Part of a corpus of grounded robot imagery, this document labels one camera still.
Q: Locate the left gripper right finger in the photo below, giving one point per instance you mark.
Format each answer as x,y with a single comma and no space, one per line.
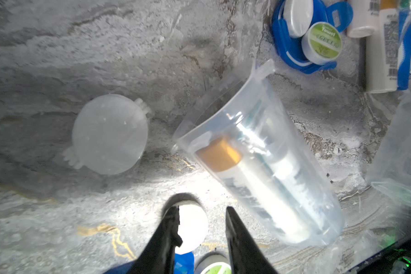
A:
244,254

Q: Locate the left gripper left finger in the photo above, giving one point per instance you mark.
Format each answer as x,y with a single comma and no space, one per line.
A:
159,255

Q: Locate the blue toothbrush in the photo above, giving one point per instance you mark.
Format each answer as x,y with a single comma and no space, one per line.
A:
404,50

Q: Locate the white round cap container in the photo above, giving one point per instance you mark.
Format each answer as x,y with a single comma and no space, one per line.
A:
193,226
298,15

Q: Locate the white bottle orange cap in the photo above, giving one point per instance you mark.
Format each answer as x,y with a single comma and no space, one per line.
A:
382,51
365,18

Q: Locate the clear jar toiletry kit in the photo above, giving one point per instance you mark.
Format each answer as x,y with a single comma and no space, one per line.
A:
390,171

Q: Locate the clear round lid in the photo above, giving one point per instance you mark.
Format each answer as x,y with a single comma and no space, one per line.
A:
109,135

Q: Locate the green round floss container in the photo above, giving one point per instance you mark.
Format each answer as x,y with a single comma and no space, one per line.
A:
214,263
322,43

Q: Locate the clear jar blue lid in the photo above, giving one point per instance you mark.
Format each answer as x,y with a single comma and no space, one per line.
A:
240,132

